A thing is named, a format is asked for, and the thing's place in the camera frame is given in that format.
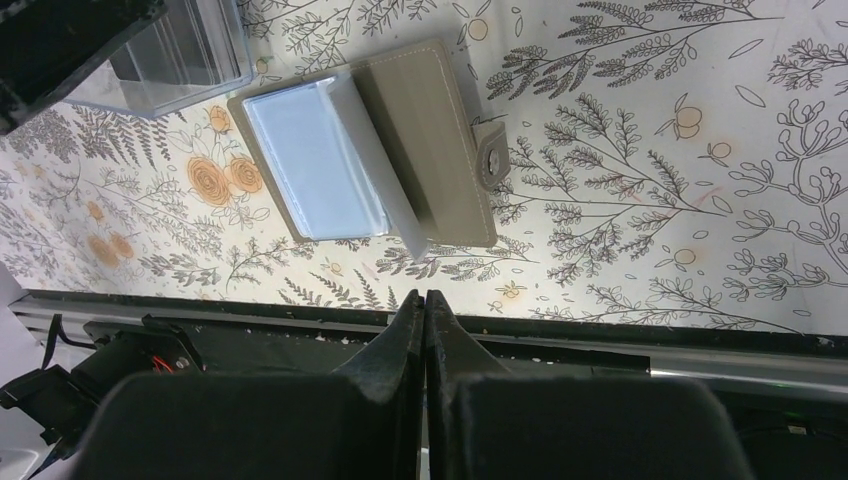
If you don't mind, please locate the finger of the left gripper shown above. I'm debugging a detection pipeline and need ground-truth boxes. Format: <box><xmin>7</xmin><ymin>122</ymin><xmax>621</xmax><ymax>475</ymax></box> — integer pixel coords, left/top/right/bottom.
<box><xmin>1</xmin><ymin>1</ymin><xmax>166</xmax><ymax>133</ymax></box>

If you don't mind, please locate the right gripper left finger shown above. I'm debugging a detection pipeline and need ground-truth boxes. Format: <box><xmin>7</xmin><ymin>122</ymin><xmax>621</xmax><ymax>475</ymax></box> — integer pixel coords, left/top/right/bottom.
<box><xmin>70</xmin><ymin>291</ymin><xmax>424</xmax><ymax>479</ymax></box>

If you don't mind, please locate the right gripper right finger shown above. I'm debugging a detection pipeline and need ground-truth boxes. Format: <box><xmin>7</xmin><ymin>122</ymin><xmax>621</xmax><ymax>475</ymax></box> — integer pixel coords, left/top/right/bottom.
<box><xmin>425</xmin><ymin>290</ymin><xmax>754</xmax><ymax>479</ymax></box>

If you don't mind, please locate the beige leather card holder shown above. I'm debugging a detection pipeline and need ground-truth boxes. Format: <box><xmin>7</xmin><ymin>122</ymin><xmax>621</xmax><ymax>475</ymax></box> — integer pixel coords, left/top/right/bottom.
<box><xmin>228</xmin><ymin>38</ymin><xmax>509</xmax><ymax>260</ymax></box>

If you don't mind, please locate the clear acrylic card box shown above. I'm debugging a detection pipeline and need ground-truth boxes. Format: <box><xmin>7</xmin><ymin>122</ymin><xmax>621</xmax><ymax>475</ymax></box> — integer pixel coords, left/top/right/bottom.
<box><xmin>66</xmin><ymin>0</ymin><xmax>254</xmax><ymax>119</ymax></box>

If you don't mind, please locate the floral tablecloth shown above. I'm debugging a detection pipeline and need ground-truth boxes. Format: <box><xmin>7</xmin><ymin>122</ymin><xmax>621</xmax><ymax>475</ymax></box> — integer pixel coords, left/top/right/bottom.
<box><xmin>1</xmin><ymin>1</ymin><xmax>847</xmax><ymax>335</ymax></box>

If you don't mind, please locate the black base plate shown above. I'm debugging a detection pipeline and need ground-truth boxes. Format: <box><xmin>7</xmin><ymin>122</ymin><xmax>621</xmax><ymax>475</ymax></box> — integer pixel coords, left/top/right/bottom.
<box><xmin>11</xmin><ymin>292</ymin><xmax>847</xmax><ymax>479</ymax></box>

